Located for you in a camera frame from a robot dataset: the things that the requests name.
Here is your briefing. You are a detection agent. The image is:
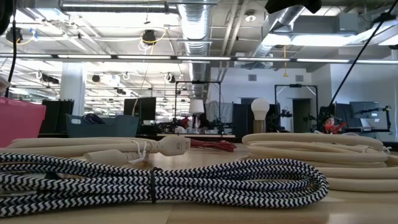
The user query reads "wide silver ventilation duct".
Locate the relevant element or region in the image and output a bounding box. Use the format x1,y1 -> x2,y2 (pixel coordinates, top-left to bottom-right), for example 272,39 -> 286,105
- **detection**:
177,0 -> 215,97

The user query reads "bulb lamp with brass base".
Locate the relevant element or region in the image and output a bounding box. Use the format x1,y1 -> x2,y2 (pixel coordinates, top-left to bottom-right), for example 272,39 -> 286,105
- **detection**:
251,97 -> 271,134

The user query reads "black white braided cable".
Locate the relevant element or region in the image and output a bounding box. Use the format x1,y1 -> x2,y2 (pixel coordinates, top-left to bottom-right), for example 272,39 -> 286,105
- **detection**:
0,151 -> 330,218

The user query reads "red translucent plastic bin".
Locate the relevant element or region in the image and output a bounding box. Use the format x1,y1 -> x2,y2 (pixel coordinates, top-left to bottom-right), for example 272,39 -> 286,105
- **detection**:
0,96 -> 47,149

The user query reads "beige cable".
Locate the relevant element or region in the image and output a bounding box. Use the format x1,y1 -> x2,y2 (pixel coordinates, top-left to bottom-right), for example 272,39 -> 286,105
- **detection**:
238,132 -> 398,193
0,135 -> 192,167

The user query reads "black articulated stand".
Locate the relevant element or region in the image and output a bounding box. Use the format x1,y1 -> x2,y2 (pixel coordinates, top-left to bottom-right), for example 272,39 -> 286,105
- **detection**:
354,105 -> 393,135

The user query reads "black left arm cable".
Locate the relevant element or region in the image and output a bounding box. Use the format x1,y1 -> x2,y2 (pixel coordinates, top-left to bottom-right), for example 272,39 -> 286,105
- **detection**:
4,0 -> 18,90

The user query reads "purple cable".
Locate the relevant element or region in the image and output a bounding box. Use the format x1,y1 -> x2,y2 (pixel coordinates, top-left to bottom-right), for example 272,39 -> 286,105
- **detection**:
81,113 -> 107,125

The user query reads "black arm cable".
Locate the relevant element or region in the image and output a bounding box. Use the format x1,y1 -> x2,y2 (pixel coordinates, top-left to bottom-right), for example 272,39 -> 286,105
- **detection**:
318,0 -> 398,127
4,0 -> 18,90

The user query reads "red background object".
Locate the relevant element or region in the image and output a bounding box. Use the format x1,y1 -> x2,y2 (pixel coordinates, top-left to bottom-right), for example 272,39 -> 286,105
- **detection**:
323,121 -> 348,135

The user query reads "slim silver ventilation duct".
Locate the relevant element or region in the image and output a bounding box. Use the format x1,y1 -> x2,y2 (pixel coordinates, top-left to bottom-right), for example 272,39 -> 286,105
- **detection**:
248,6 -> 307,68

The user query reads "long ceiling light strip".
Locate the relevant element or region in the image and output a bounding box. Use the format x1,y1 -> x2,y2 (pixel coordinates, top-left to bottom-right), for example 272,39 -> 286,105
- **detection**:
0,53 -> 398,65

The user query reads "teal plastic bin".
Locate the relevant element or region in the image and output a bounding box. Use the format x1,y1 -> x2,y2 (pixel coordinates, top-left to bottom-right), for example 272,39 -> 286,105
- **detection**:
65,113 -> 141,139

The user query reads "black gantry frame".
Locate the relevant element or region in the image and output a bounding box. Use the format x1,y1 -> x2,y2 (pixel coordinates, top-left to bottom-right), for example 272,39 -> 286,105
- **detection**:
274,83 -> 319,133
174,80 -> 222,135

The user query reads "maroon cable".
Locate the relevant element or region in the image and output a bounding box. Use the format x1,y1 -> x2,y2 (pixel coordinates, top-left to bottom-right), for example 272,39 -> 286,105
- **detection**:
188,139 -> 238,154

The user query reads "black partition panel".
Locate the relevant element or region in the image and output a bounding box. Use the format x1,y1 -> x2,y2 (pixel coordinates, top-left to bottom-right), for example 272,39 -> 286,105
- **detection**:
232,102 -> 280,138

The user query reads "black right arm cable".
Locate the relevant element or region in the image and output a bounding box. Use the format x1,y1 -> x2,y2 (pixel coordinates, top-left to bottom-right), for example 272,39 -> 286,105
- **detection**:
318,0 -> 398,127

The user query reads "grey background monitor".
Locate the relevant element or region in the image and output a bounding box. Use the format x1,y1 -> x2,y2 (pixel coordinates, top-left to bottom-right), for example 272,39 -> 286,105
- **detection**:
349,101 -> 381,128

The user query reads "black hanging cord reel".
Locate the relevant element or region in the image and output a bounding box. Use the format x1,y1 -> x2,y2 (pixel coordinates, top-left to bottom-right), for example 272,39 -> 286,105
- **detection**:
141,29 -> 158,47
5,27 -> 24,44

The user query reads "white shade table lamp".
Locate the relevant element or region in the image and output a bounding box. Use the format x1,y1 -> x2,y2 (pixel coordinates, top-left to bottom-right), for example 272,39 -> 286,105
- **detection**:
188,98 -> 205,133

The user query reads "black cabinet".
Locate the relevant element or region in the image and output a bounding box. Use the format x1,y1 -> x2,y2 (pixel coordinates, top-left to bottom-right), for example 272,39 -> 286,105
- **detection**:
40,99 -> 75,135

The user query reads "black background monitor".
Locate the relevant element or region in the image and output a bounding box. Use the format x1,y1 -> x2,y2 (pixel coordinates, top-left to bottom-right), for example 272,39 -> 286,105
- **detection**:
123,97 -> 157,126

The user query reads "yellow hanging cord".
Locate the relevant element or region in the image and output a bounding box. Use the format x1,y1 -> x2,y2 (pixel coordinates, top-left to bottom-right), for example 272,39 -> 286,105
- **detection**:
282,45 -> 289,78

